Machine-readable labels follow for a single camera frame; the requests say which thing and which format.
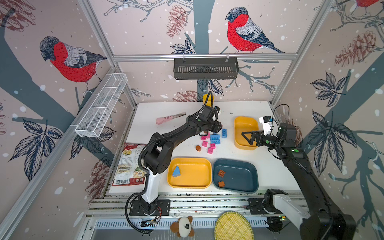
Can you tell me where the blue lego brick slanted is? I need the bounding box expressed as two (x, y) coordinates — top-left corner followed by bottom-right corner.
(172, 166), (181, 178)

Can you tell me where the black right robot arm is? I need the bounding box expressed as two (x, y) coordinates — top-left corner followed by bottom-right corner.
(242, 123), (357, 240)

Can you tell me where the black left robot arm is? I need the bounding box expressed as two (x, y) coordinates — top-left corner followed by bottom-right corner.
(125, 105), (223, 235)

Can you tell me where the yellow plastic goblet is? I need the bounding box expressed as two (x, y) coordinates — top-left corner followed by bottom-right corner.
(203, 94), (215, 107)

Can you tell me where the yellow tray right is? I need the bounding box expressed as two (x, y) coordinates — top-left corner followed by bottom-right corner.
(233, 116), (261, 151)

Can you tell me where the yellow tray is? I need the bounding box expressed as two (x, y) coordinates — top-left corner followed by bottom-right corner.
(167, 158), (213, 189)
(233, 116), (261, 151)

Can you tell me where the large blue lego brick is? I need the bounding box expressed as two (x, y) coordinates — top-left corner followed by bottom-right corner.
(210, 134), (221, 145)

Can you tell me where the dark teal tray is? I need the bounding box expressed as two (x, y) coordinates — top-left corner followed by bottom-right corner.
(212, 159), (259, 194)

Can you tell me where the black hanging basket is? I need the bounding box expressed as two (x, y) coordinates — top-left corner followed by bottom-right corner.
(174, 58), (239, 80)

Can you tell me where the yellow tray front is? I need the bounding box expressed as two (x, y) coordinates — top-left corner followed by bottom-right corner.
(167, 158), (213, 189)

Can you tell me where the woven bamboo plate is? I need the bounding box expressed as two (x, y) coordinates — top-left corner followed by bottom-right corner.
(214, 211), (255, 240)

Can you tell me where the red snack bag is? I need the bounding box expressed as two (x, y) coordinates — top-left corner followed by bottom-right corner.
(112, 143), (146, 187)

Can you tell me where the plush toy dog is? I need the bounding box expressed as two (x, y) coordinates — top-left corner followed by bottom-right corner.
(170, 216), (195, 238)

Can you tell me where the white wire mesh basket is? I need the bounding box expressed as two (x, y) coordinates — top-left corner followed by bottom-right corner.
(75, 73), (128, 138)

